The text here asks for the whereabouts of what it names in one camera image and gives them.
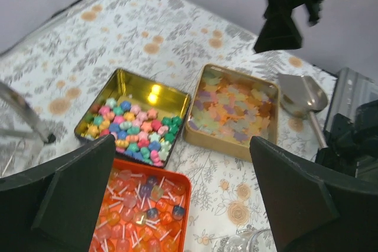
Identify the gold tin of flat candies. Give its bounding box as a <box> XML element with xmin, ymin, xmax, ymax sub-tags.
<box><xmin>183</xmin><ymin>64</ymin><xmax>281</xmax><ymax>162</ymax></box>

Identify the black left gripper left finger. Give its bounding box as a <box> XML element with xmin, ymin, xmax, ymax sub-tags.
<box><xmin>1</xmin><ymin>135</ymin><xmax>115</xmax><ymax>251</ymax></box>

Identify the floral table mat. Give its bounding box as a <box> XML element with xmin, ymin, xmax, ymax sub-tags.
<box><xmin>1</xmin><ymin>0</ymin><xmax>335</xmax><ymax>251</ymax></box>

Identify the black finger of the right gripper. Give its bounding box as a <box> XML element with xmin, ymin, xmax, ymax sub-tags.
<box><xmin>254</xmin><ymin>8</ymin><xmax>302</xmax><ymax>53</ymax></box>

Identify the clear drinking glass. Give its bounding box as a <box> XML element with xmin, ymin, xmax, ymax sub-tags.
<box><xmin>224</xmin><ymin>228</ymin><xmax>277</xmax><ymax>252</ymax></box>

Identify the metal scoop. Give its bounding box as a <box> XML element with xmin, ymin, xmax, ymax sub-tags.
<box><xmin>278</xmin><ymin>73</ymin><xmax>328</xmax><ymax>149</ymax></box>

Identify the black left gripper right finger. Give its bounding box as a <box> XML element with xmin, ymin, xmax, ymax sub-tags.
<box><xmin>249</xmin><ymin>136</ymin><xmax>377</xmax><ymax>251</ymax></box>

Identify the orange lollipop tray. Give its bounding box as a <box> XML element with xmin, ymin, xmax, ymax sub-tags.
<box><xmin>89</xmin><ymin>159</ymin><xmax>191</xmax><ymax>251</ymax></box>

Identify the dark tin of star candies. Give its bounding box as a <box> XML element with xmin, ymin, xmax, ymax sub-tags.
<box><xmin>74</xmin><ymin>68</ymin><xmax>191</xmax><ymax>168</ymax></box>

